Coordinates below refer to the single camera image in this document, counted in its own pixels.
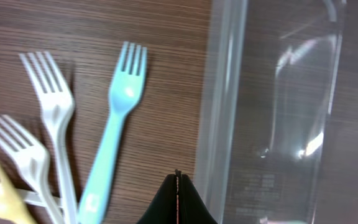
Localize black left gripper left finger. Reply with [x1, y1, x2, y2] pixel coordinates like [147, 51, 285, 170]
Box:
[137, 174, 177, 224]

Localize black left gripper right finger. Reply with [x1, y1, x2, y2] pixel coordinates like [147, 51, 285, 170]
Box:
[177, 170, 217, 224]

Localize light blue plastic fork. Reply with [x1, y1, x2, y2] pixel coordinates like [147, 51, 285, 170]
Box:
[78, 41, 147, 224]

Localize white plastic fork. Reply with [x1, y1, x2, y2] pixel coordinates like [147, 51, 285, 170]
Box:
[0, 114, 65, 223]
[19, 51, 78, 223]
[16, 189, 47, 207]

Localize yellow plastic fork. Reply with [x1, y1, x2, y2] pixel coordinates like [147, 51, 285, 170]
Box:
[0, 164, 37, 224]

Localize clear left plastic container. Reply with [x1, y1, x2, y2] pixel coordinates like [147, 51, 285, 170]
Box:
[193, 0, 346, 223]

